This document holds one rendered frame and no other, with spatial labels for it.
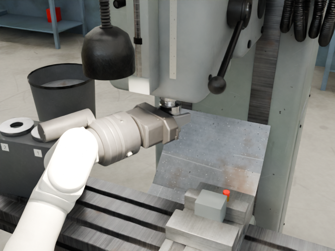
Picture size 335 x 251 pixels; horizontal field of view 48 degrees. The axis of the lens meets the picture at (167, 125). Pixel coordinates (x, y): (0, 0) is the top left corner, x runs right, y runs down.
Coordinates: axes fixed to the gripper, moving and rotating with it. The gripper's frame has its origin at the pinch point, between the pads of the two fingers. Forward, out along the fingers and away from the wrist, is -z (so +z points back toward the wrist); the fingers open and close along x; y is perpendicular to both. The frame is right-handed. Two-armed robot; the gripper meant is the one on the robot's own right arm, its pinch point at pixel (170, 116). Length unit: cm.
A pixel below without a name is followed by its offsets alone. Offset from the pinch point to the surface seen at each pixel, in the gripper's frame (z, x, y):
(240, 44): -13.7, -5.6, -14.3
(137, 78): 12.0, -5.4, -13.0
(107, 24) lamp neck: 20.4, -10.8, -24.2
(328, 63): -320, 120, 89
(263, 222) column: -42, -1, 54
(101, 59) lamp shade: 22.8, -12.6, -20.4
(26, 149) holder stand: 20.0, 33.4, 16.1
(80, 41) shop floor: -217, 454, 121
